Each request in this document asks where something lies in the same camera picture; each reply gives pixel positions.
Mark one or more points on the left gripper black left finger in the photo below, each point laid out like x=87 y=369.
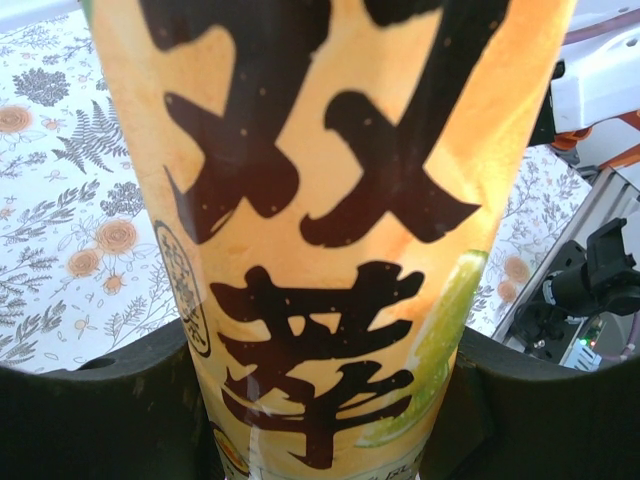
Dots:
x=90 y=425

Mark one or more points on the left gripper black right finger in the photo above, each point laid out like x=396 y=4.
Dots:
x=550 y=425

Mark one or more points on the yellow label plastic bottle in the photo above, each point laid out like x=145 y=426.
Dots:
x=325 y=200

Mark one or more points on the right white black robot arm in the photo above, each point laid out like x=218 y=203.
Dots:
x=600 y=95

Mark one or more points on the green circuit board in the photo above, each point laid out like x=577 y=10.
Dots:
x=585 y=350

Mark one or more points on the aluminium profile rail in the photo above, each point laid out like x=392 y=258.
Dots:
x=610 y=195

